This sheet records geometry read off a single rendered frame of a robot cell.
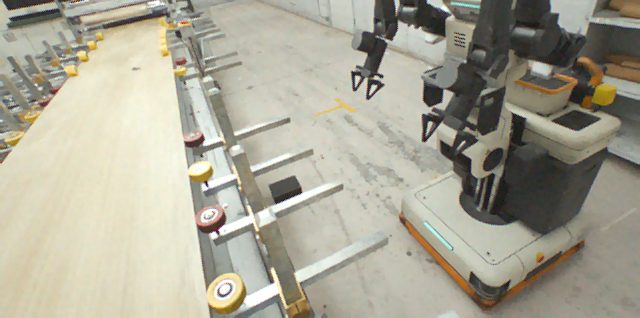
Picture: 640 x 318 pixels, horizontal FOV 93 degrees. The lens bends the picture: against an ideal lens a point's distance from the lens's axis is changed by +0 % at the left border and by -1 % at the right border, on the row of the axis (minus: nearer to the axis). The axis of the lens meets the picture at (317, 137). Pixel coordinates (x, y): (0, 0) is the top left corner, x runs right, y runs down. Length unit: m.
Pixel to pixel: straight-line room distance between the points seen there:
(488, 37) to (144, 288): 0.96
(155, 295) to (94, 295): 0.16
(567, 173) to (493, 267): 0.47
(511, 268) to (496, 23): 1.07
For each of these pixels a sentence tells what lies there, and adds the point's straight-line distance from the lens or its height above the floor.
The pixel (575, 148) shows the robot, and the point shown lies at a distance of 1.40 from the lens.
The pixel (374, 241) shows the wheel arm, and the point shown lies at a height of 0.83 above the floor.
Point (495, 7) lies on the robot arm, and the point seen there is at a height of 1.34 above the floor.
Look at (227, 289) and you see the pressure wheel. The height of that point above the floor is 0.91.
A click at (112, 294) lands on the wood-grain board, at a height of 0.90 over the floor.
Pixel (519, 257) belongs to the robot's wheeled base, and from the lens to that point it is 1.62.
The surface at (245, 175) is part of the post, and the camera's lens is 0.81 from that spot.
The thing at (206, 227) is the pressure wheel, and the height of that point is 0.90.
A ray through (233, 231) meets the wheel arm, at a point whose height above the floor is 0.82.
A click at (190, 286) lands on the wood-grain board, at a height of 0.90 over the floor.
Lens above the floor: 1.51
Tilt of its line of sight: 33 degrees down
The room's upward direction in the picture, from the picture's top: 10 degrees counter-clockwise
